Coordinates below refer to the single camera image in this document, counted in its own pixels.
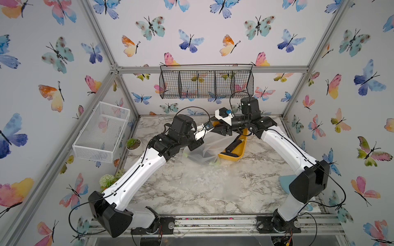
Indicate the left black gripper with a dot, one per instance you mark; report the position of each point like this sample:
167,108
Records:
196,144

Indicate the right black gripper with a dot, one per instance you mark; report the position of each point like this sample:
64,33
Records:
228,127

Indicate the clear zip-top bag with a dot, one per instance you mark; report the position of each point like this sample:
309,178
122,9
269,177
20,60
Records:
208,152

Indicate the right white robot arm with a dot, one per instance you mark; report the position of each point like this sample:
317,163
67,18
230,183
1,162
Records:
312,175

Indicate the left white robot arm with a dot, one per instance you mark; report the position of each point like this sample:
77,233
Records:
111,208

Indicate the eggplant in tray front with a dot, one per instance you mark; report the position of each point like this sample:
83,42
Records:
228,150

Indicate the yellow plastic tray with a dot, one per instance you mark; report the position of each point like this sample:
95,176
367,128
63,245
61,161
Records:
239,143

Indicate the small white potted succulent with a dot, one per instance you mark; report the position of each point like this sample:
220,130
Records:
133,144

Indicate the light blue plastic scoop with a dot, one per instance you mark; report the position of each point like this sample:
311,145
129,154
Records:
285,182

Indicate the potted orange flower plant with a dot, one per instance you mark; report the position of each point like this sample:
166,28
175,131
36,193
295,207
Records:
108,180

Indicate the black wire wall basket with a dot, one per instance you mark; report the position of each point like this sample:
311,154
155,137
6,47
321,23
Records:
205,81

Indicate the white mesh wall basket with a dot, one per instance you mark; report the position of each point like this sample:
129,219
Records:
101,136

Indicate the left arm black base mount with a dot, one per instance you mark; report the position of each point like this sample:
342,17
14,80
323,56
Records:
161,225

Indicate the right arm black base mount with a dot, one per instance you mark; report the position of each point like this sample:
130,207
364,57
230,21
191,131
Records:
269,224

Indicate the aluminium front rail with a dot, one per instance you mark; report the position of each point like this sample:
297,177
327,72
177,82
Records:
245,224

